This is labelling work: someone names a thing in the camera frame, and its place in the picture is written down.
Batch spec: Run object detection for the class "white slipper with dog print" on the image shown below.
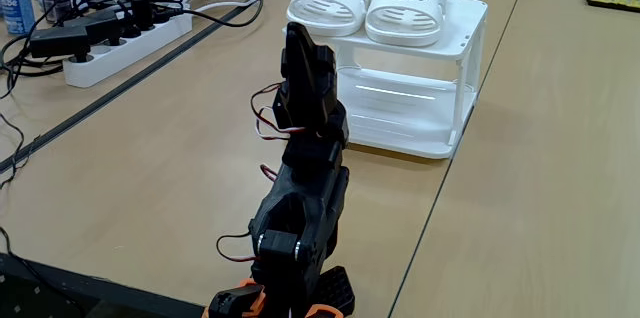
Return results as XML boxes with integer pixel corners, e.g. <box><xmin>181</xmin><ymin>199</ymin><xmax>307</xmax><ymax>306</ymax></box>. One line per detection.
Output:
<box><xmin>286</xmin><ymin>0</ymin><xmax>374</xmax><ymax>38</ymax></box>
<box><xmin>364</xmin><ymin>0</ymin><xmax>448</xmax><ymax>48</ymax></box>

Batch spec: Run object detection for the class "white shoe rack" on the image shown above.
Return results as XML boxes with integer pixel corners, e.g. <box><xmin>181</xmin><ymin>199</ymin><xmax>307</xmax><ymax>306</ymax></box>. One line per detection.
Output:
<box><xmin>282</xmin><ymin>0</ymin><xmax>489</xmax><ymax>160</ymax></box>

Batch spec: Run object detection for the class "black plug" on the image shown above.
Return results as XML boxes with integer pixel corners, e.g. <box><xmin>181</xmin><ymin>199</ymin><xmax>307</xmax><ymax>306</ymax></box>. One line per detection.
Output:
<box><xmin>151</xmin><ymin>3</ymin><xmax>177</xmax><ymax>25</ymax></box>

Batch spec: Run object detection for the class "black plug charger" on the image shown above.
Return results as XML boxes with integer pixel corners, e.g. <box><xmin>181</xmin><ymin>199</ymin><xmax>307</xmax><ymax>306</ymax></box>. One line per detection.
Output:
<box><xmin>128</xmin><ymin>0</ymin><xmax>155</xmax><ymax>32</ymax></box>

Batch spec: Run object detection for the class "white power strip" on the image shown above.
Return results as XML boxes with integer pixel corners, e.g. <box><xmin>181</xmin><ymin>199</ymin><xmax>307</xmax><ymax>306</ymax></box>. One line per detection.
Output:
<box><xmin>62</xmin><ymin>11</ymin><xmax>195</xmax><ymax>89</ymax></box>

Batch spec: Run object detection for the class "black power adapter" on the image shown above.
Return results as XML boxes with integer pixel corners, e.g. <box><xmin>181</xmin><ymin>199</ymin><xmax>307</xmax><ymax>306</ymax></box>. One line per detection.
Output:
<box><xmin>64</xmin><ymin>9</ymin><xmax>124</xmax><ymax>47</ymax></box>
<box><xmin>28</xmin><ymin>25</ymin><xmax>92</xmax><ymax>63</ymax></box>

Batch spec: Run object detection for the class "blue drink can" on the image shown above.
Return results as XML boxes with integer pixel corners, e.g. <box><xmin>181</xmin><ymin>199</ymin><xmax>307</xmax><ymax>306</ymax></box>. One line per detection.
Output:
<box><xmin>0</xmin><ymin>0</ymin><xmax>37</xmax><ymax>37</ymax></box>

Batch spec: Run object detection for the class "black cable tangle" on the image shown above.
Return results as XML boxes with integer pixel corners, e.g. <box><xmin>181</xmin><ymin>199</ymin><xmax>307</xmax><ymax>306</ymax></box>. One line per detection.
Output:
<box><xmin>0</xmin><ymin>0</ymin><xmax>186</xmax><ymax>102</ymax></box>

